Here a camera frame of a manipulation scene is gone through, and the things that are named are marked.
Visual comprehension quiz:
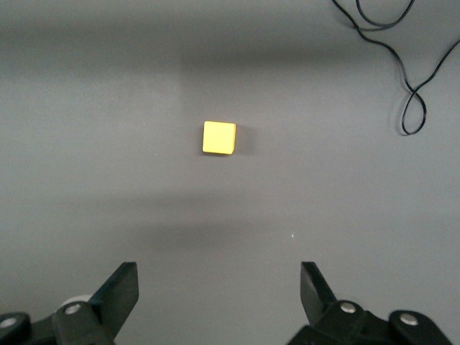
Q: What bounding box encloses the thin black loose cable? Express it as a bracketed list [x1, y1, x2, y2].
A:
[330, 0, 460, 137]

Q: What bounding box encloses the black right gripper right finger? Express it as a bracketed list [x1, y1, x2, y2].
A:
[287, 261, 454, 345]

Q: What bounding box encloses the yellow cube block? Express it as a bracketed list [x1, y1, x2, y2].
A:
[201, 120, 238, 157]

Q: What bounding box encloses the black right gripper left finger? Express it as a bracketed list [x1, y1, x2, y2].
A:
[0, 261, 140, 345]

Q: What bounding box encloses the dark grey table mat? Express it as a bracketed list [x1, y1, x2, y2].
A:
[0, 0, 460, 345]

